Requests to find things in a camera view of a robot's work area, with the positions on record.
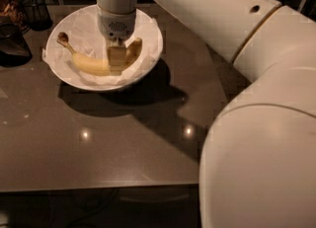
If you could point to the white paper liner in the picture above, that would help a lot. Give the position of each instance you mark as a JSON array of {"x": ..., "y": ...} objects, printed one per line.
[{"x": 82, "y": 28}]

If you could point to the white bowl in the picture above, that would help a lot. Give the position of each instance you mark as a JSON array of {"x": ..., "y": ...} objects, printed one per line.
[{"x": 65, "y": 77}]

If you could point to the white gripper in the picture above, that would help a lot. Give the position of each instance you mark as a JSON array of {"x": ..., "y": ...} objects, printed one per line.
[{"x": 117, "y": 26}]

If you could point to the black mesh pen cup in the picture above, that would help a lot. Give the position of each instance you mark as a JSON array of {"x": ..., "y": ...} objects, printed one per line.
[{"x": 37, "y": 14}]

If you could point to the yellow banana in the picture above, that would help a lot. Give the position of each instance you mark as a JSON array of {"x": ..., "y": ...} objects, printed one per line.
[{"x": 99, "y": 67}]

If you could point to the black rounded object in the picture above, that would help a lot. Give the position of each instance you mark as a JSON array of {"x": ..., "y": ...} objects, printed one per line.
[{"x": 14, "y": 50}]

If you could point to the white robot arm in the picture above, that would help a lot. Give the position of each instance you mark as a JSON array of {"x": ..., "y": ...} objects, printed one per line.
[{"x": 258, "y": 163}]

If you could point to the dark glass jar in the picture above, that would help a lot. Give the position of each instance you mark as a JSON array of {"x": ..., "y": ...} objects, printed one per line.
[{"x": 13, "y": 10}]

